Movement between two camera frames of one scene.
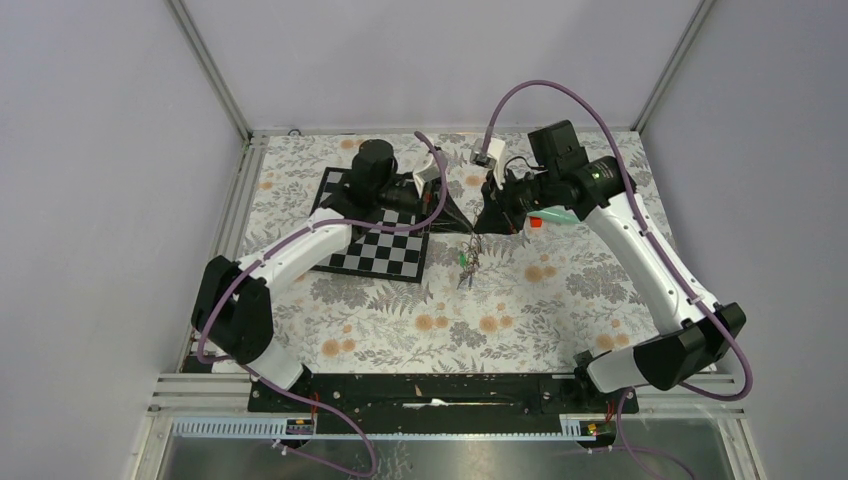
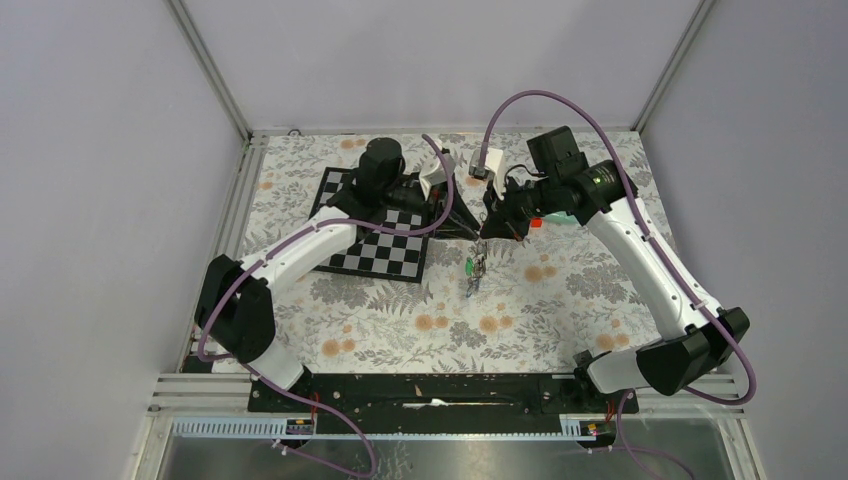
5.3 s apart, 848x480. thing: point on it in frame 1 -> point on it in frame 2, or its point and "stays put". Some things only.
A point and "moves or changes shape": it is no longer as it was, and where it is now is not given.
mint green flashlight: (555, 214) stays put
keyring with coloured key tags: (469, 259) moves or changes shape
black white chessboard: (398, 256) stays put
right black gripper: (497, 216) stays put
